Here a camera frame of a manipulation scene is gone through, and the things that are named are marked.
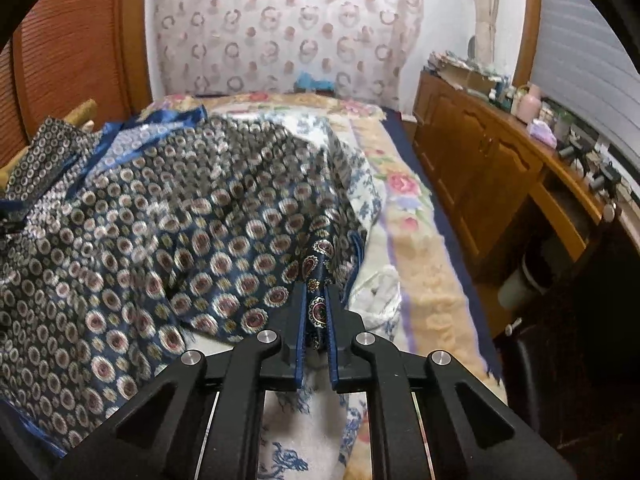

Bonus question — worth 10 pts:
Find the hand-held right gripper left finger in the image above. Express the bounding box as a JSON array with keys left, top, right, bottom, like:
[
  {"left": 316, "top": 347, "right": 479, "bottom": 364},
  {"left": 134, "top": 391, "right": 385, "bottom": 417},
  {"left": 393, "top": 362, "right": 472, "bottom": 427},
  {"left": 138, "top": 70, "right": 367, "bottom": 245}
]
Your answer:
[{"left": 52, "top": 282, "right": 308, "bottom": 480}]

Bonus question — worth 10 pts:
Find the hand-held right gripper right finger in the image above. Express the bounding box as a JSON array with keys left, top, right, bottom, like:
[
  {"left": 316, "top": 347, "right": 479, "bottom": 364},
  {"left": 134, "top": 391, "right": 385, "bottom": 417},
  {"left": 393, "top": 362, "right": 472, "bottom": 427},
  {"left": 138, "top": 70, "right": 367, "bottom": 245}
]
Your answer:
[{"left": 324, "top": 285, "right": 578, "bottom": 480}]

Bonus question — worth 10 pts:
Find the blue patterned satin garment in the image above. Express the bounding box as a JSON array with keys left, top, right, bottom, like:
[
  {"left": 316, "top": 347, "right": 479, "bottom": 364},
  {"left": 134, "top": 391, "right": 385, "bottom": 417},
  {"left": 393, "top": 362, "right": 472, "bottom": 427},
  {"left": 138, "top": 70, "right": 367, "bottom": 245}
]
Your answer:
[{"left": 0, "top": 105, "right": 368, "bottom": 461}]

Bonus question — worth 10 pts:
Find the white blue floral bed sheet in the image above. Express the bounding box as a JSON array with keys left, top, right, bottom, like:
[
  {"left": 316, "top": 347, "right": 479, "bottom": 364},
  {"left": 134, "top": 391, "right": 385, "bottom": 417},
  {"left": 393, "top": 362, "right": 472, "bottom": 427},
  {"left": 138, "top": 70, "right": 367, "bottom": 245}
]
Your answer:
[{"left": 190, "top": 107, "right": 406, "bottom": 480}]

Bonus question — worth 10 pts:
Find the beige floral blanket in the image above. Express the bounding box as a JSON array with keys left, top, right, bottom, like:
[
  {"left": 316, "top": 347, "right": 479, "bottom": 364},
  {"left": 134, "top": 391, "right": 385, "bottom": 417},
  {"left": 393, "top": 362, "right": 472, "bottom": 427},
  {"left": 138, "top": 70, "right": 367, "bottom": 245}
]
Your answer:
[{"left": 160, "top": 90, "right": 506, "bottom": 480}]

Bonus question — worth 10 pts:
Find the grey trash bin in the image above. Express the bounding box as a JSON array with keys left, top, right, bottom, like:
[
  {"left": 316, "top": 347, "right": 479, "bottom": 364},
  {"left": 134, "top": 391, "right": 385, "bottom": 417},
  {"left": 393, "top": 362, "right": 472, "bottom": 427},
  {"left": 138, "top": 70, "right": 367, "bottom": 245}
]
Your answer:
[{"left": 497, "top": 250, "right": 551, "bottom": 311}]

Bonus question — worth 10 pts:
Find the wooden cabinet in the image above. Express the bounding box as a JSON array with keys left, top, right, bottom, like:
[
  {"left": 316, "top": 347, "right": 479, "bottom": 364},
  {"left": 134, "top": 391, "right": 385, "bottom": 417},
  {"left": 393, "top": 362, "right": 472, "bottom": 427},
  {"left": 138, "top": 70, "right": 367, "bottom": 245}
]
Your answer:
[{"left": 412, "top": 67, "right": 621, "bottom": 341}]

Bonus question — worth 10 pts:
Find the black chair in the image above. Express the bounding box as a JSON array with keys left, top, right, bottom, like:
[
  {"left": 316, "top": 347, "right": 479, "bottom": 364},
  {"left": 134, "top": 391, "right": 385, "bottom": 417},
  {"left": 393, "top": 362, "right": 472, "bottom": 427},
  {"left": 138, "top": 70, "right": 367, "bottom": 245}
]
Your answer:
[{"left": 492, "top": 220, "right": 640, "bottom": 480}]

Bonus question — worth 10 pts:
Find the small blue cloth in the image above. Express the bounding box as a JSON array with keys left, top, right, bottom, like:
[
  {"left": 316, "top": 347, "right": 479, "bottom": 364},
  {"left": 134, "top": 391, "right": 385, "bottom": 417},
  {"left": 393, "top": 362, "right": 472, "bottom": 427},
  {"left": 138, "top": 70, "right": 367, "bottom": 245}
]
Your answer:
[{"left": 294, "top": 72, "right": 335, "bottom": 93}]

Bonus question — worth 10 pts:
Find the purple tissue pack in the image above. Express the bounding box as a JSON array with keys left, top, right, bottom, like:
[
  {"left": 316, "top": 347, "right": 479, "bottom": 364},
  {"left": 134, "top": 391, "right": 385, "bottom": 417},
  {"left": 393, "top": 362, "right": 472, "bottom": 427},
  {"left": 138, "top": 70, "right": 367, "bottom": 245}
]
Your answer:
[{"left": 529, "top": 120, "right": 558, "bottom": 147}]

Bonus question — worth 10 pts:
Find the cardboard box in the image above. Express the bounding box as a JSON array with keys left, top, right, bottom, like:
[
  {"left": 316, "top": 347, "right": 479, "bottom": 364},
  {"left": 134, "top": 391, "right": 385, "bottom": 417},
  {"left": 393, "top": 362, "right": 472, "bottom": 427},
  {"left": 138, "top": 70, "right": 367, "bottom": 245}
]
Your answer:
[{"left": 452, "top": 67, "right": 501, "bottom": 97}]

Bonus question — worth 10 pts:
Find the pink bottle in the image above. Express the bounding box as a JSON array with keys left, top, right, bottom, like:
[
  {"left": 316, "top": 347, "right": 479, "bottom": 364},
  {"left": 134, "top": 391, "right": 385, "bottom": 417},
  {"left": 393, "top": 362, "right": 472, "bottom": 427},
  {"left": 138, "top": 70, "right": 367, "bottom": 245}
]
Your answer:
[{"left": 517, "top": 84, "right": 542, "bottom": 125}]

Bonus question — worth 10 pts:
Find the black desk device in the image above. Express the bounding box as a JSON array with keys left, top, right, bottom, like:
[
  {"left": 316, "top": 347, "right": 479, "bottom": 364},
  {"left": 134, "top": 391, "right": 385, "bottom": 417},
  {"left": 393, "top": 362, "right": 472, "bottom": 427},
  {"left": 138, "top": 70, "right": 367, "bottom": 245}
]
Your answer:
[{"left": 557, "top": 140, "right": 623, "bottom": 196}]

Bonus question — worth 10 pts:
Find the wooden louvered wardrobe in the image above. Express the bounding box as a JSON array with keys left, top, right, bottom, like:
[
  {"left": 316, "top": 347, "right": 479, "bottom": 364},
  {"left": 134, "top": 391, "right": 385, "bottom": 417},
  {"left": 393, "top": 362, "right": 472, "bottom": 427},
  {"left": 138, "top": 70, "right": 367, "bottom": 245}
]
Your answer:
[{"left": 10, "top": 0, "right": 151, "bottom": 161}]

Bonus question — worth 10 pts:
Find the beige window curtain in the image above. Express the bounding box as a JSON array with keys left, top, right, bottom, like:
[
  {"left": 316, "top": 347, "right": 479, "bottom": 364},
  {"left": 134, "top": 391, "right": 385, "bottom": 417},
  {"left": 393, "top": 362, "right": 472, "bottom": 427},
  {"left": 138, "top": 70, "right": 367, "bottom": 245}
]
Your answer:
[{"left": 472, "top": 0, "right": 503, "bottom": 78}]

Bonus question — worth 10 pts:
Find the grey window blind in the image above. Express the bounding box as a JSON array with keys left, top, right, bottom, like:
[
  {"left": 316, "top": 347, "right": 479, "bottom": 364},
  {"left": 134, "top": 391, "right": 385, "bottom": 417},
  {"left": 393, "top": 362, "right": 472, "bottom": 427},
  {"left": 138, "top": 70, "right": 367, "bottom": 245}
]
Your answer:
[{"left": 530, "top": 0, "right": 640, "bottom": 161}]

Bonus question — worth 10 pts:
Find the ring print curtain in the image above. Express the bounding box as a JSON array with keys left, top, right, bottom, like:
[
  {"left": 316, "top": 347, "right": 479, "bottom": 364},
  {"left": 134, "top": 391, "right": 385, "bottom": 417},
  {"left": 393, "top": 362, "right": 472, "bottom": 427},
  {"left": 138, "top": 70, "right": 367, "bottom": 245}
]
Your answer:
[{"left": 146, "top": 0, "right": 426, "bottom": 111}]

